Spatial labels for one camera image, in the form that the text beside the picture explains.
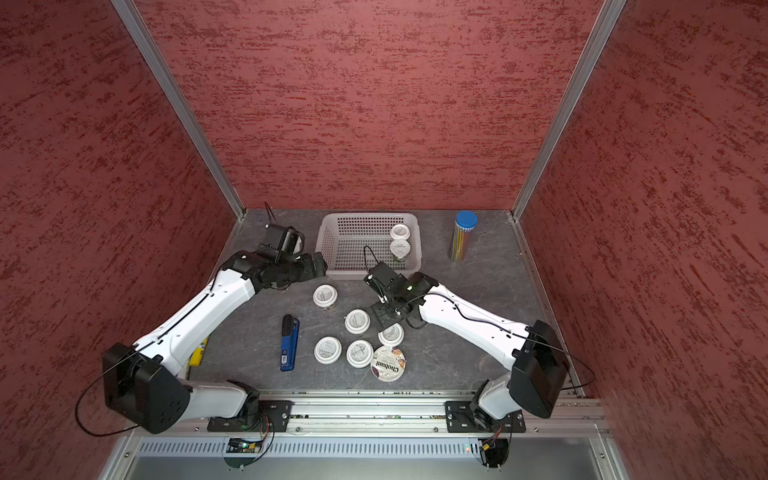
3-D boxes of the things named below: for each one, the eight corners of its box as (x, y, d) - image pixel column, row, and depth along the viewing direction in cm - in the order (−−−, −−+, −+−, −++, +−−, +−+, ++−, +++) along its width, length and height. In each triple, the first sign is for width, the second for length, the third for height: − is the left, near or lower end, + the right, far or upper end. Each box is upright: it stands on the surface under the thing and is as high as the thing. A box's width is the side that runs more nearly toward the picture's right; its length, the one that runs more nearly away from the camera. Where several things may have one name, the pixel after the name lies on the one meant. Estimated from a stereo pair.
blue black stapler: (282, 371, 83) (277, 366, 79) (287, 321, 93) (282, 314, 89) (296, 369, 83) (291, 364, 80) (299, 319, 93) (295, 313, 89)
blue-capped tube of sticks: (449, 261, 106) (458, 226, 91) (446, 246, 111) (455, 210, 96) (467, 261, 106) (480, 226, 91) (464, 246, 111) (476, 210, 96)
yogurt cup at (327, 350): (317, 368, 83) (311, 360, 77) (320, 345, 87) (315, 336, 82) (341, 368, 83) (338, 360, 78) (344, 345, 87) (341, 336, 82)
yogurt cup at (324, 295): (315, 312, 94) (311, 302, 88) (319, 295, 98) (314, 284, 92) (337, 313, 94) (333, 302, 88) (339, 295, 98) (336, 284, 92)
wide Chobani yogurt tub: (370, 383, 81) (369, 378, 76) (372, 352, 86) (371, 346, 82) (405, 383, 81) (406, 378, 76) (405, 353, 86) (406, 346, 82)
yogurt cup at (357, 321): (345, 339, 88) (343, 330, 83) (348, 318, 93) (345, 308, 87) (369, 339, 88) (368, 330, 83) (370, 318, 93) (369, 308, 87)
